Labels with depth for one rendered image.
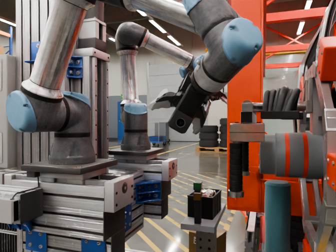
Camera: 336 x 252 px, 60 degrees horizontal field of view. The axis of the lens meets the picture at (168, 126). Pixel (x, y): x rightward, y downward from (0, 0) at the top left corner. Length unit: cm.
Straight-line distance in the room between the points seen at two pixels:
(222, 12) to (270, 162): 51
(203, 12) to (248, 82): 90
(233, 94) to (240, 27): 93
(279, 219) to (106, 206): 59
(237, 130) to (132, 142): 71
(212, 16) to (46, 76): 49
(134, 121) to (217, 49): 90
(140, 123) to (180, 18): 74
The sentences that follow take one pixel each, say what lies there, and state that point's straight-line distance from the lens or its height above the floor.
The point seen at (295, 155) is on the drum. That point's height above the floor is 85.
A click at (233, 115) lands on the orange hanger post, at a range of 146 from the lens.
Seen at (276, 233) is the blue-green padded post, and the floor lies 57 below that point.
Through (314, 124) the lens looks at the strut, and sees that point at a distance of 97.
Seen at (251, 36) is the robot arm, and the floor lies 110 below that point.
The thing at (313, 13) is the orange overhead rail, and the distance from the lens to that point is 740.
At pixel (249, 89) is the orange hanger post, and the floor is 111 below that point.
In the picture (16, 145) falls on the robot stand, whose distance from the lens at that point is 138.
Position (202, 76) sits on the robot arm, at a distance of 61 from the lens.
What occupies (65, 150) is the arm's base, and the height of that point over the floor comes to 86.
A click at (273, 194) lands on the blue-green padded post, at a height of 70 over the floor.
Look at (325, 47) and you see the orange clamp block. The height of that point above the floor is 113.
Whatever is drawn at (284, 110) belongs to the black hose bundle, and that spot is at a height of 98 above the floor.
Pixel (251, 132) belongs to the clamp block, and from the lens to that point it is 79.
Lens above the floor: 95
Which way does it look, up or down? 1 degrees down
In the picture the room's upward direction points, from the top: straight up
